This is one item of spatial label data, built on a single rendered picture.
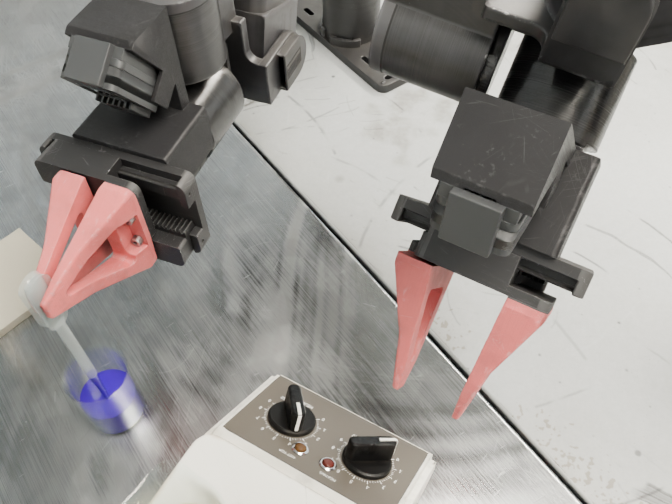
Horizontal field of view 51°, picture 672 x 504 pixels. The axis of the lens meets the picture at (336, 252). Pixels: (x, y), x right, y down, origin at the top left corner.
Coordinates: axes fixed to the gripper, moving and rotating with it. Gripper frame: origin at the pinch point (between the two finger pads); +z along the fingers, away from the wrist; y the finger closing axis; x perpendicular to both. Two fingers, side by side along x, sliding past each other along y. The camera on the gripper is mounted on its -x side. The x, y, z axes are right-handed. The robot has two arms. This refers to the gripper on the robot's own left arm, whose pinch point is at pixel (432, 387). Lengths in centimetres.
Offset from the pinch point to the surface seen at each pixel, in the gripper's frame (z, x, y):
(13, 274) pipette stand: 9.5, 8.2, -36.3
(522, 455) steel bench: 4.9, 13.1, 6.0
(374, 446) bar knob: 5.9, 3.8, -2.3
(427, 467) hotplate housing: 6.9, 7.5, 0.9
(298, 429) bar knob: 7.2, 3.3, -7.1
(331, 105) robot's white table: -14.0, 29.7, -24.3
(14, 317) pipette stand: 11.8, 6.3, -33.1
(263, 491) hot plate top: 9.1, -2.1, -6.0
